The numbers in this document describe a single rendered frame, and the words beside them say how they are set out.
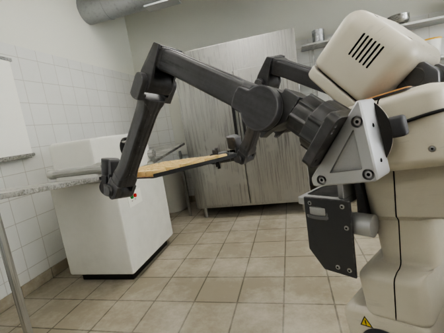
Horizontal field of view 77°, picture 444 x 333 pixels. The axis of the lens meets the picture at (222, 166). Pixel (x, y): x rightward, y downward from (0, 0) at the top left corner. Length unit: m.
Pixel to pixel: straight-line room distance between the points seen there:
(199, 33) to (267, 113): 4.02
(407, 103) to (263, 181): 2.85
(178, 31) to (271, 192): 2.72
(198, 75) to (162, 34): 4.04
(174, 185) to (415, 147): 3.70
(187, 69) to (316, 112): 0.33
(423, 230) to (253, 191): 2.80
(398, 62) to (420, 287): 0.39
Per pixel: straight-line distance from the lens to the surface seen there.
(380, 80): 0.56
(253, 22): 4.32
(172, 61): 0.71
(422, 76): 0.59
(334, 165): 0.45
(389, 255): 0.67
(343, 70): 0.58
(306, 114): 0.46
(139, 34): 4.84
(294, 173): 3.25
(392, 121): 0.46
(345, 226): 0.60
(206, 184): 3.43
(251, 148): 1.25
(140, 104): 0.81
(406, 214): 0.61
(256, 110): 0.48
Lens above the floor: 1.16
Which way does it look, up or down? 9 degrees down
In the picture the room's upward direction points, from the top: 8 degrees counter-clockwise
